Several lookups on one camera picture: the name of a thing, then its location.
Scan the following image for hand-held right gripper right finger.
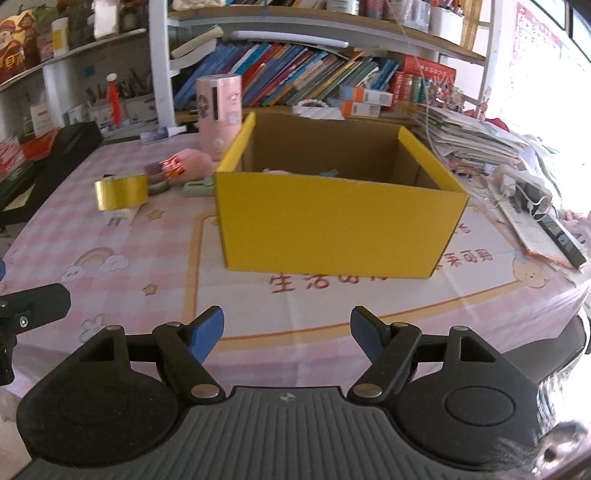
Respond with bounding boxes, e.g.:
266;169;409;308
347;305;502;401

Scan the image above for pink cylindrical humidifier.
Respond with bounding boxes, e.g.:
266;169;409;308
195;74;243;161

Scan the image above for wall poster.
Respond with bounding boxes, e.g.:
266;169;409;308
514;1;565;80

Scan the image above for pink printed tablecloth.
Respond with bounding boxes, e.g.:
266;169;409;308
0;124;591;444

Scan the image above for yellow cardboard box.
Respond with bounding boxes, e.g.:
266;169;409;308
213;111;470;281

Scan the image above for pink heart plush toy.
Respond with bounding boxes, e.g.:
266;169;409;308
159;148;216;182

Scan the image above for white bottle yellow label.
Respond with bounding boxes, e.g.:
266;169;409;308
51;17;71;59

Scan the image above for gold tape roll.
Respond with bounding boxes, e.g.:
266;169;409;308
95;172;150;212

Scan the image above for purple tape rolls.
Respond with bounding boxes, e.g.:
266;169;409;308
143;161;171;195

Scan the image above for row of leaning books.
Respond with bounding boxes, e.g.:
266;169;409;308
174;41;403;110

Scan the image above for stack of papers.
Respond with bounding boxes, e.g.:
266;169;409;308
412;102;529;169

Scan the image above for white pen holder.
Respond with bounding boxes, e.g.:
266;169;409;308
428;4;465;41

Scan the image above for small clear spray bottle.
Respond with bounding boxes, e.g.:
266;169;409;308
139;126;186;145

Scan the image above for black phone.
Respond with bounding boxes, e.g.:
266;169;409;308
537;213;588;269

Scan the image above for red dictionary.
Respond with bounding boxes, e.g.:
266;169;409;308
401;54;457;79

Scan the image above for orange and white box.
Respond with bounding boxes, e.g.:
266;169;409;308
341;102;382;118
339;85;394;106

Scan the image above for thin white cable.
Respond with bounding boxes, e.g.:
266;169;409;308
379;0;444;148

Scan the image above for black flat case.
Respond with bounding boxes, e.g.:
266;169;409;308
0;121;105;224

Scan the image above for white frame wooden bookshelf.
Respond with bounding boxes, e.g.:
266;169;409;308
147;0;498;126

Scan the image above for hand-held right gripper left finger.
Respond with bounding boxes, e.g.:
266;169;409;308
78;305;227;402

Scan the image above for red bottle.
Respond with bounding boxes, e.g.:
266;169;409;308
105;73;126;129

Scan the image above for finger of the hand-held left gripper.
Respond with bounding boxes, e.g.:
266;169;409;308
0;282;72;386

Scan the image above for white quilted handbag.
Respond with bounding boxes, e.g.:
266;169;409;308
292;99;346;121

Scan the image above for white power strip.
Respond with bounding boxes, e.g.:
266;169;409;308
493;164;554;210

